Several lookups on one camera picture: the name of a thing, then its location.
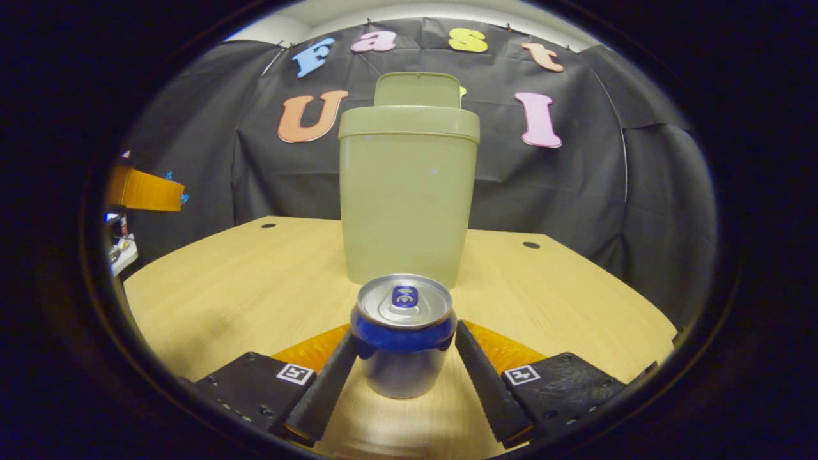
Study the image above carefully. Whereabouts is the blue paper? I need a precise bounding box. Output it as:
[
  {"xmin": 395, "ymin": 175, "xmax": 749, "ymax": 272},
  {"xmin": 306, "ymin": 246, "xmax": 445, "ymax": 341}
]
[{"xmin": 164, "ymin": 170, "xmax": 190, "ymax": 206}]

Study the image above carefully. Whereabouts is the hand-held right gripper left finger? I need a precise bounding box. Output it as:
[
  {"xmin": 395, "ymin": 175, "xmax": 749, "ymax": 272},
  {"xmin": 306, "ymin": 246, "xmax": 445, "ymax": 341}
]
[{"xmin": 192, "ymin": 323, "xmax": 359, "ymax": 447}]

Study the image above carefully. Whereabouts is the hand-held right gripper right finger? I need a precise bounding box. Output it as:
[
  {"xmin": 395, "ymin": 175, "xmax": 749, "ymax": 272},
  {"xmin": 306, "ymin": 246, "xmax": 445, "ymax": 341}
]
[{"xmin": 455, "ymin": 319, "xmax": 627, "ymax": 448}]

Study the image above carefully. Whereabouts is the green desktop garbage bin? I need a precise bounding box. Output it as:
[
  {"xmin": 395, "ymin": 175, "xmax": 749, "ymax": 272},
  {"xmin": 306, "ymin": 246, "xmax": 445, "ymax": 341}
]
[{"xmin": 338, "ymin": 72, "xmax": 481, "ymax": 289}]

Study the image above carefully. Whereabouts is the blue silver pop can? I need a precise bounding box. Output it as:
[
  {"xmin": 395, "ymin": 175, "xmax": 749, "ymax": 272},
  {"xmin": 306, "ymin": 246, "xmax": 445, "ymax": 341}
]
[{"xmin": 350, "ymin": 273, "xmax": 458, "ymax": 400}]

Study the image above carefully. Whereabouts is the black backdrop cloth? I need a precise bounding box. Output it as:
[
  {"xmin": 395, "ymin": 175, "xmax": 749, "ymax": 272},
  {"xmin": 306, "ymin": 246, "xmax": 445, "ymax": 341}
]
[{"xmin": 121, "ymin": 22, "xmax": 716, "ymax": 330}]

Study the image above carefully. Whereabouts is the white side table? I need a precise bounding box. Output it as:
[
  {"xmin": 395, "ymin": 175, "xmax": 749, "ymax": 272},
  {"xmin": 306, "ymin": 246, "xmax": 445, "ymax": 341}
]
[{"xmin": 107, "ymin": 233, "xmax": 139, "ymax": 277}]

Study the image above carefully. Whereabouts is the wooden desktop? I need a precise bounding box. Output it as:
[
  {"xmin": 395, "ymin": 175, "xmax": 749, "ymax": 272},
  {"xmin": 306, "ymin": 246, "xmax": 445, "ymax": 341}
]
[{"xmin": 121, "ymin": 215, "xmax": 678, "ymax": 459}]

